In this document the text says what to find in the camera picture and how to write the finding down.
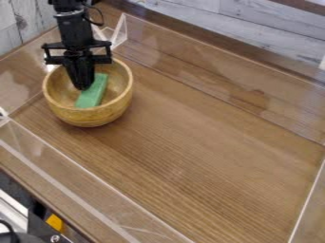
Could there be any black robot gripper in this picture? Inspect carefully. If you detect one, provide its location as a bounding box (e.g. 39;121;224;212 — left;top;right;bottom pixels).
41;40;113;90

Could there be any green rectangular block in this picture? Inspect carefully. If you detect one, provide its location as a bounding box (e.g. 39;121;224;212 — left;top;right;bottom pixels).
75;73;109;108

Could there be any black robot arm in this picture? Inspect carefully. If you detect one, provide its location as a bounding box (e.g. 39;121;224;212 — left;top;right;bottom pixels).
42;0;113;90

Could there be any brown wooden bowl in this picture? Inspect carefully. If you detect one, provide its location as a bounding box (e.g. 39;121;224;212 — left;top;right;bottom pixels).
42;58;134;127

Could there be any yellow label sticker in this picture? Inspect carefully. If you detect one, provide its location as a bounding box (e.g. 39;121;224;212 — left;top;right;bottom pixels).
46;215;63;233

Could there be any clear acrylic tray wall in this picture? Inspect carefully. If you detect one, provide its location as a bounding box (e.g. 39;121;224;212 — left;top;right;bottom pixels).
0;108;194;243

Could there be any black cable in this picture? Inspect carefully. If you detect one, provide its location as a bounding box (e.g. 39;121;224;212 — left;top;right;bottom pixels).
0;219;21;243

